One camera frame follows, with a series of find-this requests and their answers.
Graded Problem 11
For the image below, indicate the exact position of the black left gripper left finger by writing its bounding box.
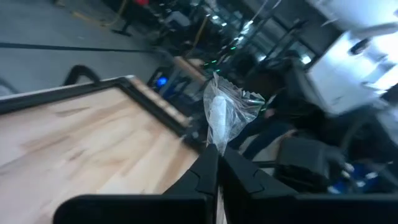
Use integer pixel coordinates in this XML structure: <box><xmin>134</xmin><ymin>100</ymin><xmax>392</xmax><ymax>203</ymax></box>
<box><xmin>163</xmin><ymin>143</ymin><xmax>220</xmax><ymax>197</ymax></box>

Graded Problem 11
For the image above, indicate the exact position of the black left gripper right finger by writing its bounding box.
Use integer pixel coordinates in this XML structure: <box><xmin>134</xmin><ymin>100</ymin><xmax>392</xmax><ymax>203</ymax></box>
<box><xmin>219</xmin><ymin>145</ymin><xmax>299</xmax><ymax>197</ymax></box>

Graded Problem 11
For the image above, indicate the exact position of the dark blue toothpaste tube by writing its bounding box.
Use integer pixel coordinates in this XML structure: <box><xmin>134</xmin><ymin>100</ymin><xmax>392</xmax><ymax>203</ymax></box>
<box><xmin>329</xmin><ymin>161</ymin><xmax>389</xmax><ymax>194</ymax></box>

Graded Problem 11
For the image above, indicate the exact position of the black cable loop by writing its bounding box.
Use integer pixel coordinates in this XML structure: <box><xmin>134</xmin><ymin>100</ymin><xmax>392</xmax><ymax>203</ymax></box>
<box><xmin>63</xmin><ymin>64</ymin><xmax>101</xmax><ymax>87</ymax></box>

